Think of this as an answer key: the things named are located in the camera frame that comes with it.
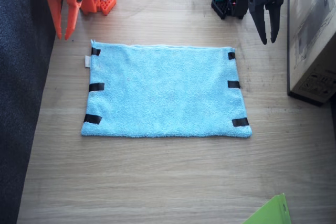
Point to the green plastic folder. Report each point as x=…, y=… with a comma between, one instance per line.
x=273, y=211

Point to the light blue towel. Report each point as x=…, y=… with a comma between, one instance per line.
x=165, y=90

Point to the dark grey felt panel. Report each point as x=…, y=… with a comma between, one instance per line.
x=18, y=77

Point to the brown cardboard box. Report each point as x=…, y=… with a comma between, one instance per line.
x=315, y=37

